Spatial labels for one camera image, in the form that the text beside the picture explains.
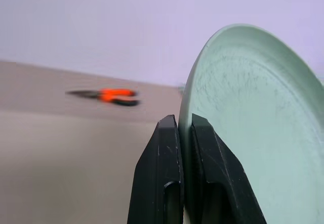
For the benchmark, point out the green plate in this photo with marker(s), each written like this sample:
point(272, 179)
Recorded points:
point(255, 112)

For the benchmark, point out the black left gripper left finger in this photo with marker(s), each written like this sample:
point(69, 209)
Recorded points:
point(154, 173)

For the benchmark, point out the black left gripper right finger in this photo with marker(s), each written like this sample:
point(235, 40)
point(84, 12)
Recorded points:
point(222, 181)

